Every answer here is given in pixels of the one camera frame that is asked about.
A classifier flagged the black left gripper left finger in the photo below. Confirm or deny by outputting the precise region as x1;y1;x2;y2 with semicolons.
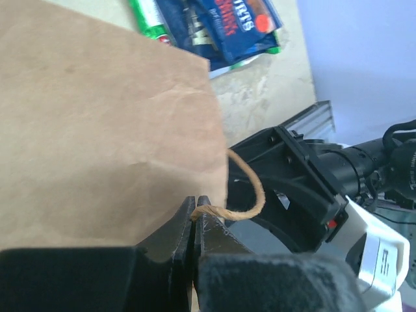
1;197;195;311

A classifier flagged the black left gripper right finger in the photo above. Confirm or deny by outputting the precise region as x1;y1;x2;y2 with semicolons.
194;214;367;311

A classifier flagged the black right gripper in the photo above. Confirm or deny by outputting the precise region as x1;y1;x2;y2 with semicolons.
231;126;348;253

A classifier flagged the brown paper bag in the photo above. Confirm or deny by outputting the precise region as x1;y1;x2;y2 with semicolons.
1;1;228;250

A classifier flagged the red blue snack packet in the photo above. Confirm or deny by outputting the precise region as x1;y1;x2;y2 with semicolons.
194;0;282;63

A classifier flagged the blue white chips bag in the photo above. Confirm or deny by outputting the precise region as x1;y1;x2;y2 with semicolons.
155;0;280;62

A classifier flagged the green white snack packet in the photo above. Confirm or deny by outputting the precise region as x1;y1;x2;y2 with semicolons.
127;0;282;71

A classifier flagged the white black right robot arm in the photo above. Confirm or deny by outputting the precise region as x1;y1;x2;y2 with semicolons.
232;123;415;253

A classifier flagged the aluminium frame rail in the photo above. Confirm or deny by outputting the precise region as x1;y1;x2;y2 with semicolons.
282;101;335;142

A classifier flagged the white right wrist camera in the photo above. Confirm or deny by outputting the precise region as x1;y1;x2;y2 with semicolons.
320;199;410;311

